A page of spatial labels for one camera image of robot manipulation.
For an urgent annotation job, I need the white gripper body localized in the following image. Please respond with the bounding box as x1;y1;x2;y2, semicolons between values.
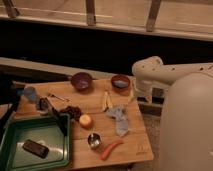
134;79;164;104

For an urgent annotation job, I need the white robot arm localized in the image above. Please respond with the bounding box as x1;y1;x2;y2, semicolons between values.
132;56;213;171

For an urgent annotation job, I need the small metal cup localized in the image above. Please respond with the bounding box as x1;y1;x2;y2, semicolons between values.
87;133;101;149

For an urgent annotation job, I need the blue plastic cup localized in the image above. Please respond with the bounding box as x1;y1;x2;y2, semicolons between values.
23;87;39;103

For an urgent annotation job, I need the blue grey cloth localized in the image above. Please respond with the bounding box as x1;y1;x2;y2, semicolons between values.
106;106;129;137

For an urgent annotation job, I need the wooden board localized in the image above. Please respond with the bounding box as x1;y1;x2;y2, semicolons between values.
12;78;155;171

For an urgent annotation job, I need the dark purple bowl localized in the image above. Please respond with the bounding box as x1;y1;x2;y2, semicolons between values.
70;72;93;91

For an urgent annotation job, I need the yellow orange round fruit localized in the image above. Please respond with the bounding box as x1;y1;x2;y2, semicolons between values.
79;114;93;129

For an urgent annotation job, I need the dark red grape bunch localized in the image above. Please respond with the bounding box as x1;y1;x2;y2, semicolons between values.
60;106;82;121

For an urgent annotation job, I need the metal fork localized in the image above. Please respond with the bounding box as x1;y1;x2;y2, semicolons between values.
47;93;69;102

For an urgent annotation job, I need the green plastic tray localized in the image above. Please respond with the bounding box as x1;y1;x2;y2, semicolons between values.
0;114;70;171

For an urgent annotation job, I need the dark brown rectangular block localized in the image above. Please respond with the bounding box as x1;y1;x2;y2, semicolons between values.
22;139;49;159

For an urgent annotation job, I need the black handled spatula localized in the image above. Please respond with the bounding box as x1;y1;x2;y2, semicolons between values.
39;98;67;136

